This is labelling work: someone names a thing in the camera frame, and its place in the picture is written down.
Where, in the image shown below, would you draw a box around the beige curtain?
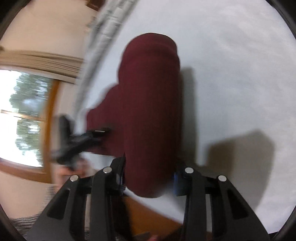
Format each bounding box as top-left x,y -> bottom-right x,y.
1,48 -> 83,84

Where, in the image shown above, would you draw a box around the maroon pants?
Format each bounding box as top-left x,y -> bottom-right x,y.
86,33 -> 182,198

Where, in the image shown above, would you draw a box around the wooden framed window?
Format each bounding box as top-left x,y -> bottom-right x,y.
1,70 -> 60,183

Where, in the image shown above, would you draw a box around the light blue bed sheet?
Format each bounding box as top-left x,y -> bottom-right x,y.
76,1 -> 295,233

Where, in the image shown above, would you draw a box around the person's left hand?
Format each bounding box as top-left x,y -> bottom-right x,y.
56,158 -> 91,181

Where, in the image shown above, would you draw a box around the wooden bed frame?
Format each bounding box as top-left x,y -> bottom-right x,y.
123,196 -> 182,240

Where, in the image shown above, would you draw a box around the grey comforter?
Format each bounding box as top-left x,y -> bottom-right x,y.
74,1 -> 137,113

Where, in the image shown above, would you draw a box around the checkered cloth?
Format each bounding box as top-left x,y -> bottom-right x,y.
10,185 -> 61,239

